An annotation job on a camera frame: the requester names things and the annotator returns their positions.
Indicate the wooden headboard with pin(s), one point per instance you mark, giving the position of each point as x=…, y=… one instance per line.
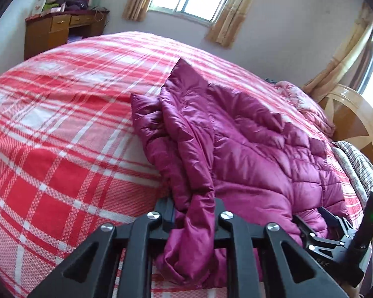
x=360, y=124

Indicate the pink floral pillow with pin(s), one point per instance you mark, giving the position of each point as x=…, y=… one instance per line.
x=304, y=105

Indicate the long beige curtain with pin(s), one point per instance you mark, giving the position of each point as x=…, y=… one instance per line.
x=345, y=59

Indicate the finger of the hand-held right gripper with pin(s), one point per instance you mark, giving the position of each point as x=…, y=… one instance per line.
x=317, y=243
x=337, y=226

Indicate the wooden desk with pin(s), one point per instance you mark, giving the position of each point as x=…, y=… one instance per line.
x=37, y=40

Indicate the magenta puffer jacket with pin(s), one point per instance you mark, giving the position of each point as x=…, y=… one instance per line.
x=251, y=167

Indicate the striped pillow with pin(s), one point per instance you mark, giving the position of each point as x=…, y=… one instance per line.
x=359, y=164
x=352, y=181

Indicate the dark purple clothes pile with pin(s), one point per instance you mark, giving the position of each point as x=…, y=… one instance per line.
x=76, y=3

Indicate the red plaid bed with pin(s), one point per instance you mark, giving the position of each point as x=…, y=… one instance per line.
x=65, y=130

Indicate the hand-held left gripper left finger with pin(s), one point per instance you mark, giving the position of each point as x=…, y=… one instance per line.
x=164, y=214

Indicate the white printed box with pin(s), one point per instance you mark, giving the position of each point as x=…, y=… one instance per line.
x=38, y=6

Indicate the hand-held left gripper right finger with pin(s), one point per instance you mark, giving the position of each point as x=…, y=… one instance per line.
x=220, y=208

